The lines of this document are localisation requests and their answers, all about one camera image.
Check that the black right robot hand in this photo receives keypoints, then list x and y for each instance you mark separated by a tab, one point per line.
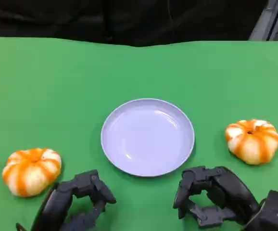
230	192

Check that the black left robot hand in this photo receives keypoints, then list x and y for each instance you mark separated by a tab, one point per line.
57	204

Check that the orange and white bread roll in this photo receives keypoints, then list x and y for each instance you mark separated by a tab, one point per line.
252	144
30	173

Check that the lilac plate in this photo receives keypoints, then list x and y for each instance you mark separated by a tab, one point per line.
146	137

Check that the green table cloth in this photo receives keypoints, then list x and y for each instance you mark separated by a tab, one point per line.
57	96

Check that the black hanging cloth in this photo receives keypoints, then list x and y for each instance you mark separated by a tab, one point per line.
81	19

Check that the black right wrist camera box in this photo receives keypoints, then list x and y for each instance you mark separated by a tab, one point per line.
276	211

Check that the grey metal frame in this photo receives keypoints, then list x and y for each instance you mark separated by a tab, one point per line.
264	21

